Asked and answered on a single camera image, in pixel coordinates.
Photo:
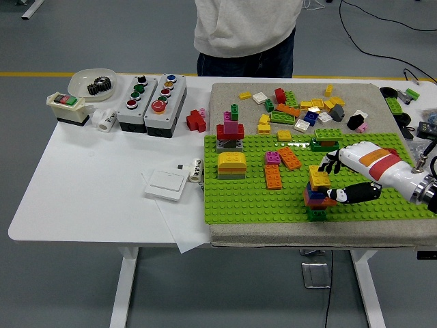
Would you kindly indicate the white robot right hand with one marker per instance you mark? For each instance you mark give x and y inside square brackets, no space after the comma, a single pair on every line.
[375,164]

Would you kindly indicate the blue toy brick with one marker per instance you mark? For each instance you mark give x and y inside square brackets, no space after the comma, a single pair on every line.
[311,117]
[312,194]

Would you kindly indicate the yellow narrow toy brick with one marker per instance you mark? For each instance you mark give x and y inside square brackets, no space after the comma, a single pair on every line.
[328,90]

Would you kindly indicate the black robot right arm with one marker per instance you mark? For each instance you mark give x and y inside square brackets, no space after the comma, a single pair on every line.
[428,191]

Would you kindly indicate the pink small toy brick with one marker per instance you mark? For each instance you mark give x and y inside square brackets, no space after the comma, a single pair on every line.
[202,112]
[362,127]

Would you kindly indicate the black toy piece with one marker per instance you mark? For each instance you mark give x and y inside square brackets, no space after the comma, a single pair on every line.
[355,122]

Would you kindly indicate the white toy brick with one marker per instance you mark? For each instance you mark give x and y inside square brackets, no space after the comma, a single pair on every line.
[361,114]
[260,98]
[302,125]
[325,117]

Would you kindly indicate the light green long brick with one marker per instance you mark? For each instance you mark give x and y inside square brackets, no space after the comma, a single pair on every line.
[292,99]
[328,134]

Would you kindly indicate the dark green arch brick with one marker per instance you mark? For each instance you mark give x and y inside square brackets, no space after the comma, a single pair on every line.
[319,147]

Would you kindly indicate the green long toy brick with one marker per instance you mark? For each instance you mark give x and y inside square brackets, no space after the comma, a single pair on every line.
[394,104]
[282,117]

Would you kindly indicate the grey sloped toy brick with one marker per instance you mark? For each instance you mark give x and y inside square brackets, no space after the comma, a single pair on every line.
[336,112]

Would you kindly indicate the dark green toy brick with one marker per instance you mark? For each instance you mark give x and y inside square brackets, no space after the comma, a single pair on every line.
[317,215]

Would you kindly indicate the light green small brick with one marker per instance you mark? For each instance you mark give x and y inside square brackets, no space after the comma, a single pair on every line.
[412,92]

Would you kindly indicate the yellow glossy toy brick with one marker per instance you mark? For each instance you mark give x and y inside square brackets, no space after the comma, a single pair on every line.
[313,110]
[263,128]
[264,119]

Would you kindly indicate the orange long toy brick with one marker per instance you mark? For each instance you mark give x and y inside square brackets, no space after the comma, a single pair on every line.
[273,176]
[290,158]
[288,109]

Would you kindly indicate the dark green narrow brick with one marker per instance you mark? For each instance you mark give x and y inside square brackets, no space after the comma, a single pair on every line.
[235,111]
[269,105]

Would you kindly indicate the green studded baseplate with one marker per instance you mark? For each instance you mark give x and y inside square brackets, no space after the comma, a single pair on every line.
[239,201]

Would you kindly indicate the yellow rounded toy brick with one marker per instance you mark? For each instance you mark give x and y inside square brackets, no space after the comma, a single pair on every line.
[232,159]

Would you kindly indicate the orange thin toy brick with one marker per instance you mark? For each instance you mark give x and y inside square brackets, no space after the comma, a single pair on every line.
[232,168]

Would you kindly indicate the magenta tall toy brick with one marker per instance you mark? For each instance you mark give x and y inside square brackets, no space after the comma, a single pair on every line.
[231,124]

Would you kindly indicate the red wide toy brick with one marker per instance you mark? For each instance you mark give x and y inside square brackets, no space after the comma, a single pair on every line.
[220,132]

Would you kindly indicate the red cross-shaped brick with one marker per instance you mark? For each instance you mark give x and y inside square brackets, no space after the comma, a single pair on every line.
[195,121]

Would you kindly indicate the black small part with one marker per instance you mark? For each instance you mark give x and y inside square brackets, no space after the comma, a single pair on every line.
[407,131]

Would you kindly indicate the clear plastic bag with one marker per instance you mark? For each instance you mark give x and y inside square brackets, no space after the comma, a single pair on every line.
[418,148]

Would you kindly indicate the black box yellow marks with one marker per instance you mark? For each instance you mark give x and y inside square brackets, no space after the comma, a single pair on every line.
[426,130]

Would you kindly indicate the silver metal part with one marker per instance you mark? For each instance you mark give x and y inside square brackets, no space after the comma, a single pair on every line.
[403,96]

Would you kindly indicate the clear bag blue parts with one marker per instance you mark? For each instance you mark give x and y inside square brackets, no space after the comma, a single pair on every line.
[431,114]

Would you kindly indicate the black desk control panel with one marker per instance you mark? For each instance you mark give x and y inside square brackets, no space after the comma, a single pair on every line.
[426,255]

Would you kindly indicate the white table leg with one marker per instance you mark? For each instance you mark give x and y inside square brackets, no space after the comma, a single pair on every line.
[368,283]
[124,283]

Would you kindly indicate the silver floor box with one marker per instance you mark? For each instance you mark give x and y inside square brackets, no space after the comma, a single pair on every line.
[315,275]

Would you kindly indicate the grey-brown mat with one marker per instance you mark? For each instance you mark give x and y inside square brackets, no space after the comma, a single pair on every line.
[232,92]

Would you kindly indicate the white labelled tube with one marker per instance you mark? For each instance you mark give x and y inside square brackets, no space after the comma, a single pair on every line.
[107,120]
[195,169]

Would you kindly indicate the person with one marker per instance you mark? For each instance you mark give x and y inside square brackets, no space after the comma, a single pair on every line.
[246,34]

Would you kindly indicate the small white adapter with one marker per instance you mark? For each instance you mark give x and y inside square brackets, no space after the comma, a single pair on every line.
[182,167]

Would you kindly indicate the white paper sheet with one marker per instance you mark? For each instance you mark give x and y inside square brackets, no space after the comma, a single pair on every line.
[184,225]

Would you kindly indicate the grey emergency-stop button box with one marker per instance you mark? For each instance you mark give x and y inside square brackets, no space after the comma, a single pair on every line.
[165,109]

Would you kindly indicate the grey push-button box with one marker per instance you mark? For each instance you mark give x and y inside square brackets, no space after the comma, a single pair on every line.
[136,106]

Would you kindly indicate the white plain tube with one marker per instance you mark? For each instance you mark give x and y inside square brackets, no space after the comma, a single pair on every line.
[96,117]

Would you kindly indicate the black gear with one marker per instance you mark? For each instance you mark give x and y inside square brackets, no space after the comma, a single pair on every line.
[99,85]

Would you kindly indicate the white bowl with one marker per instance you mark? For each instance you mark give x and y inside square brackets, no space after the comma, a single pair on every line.
[82,82]

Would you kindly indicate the white foot of table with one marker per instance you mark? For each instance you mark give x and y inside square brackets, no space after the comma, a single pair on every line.
[32,8]

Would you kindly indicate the white wall switch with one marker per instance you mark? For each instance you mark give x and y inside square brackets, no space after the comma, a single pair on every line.
[165,184]

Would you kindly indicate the beige red-green switch box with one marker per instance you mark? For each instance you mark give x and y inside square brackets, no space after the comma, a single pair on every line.
[66,107]

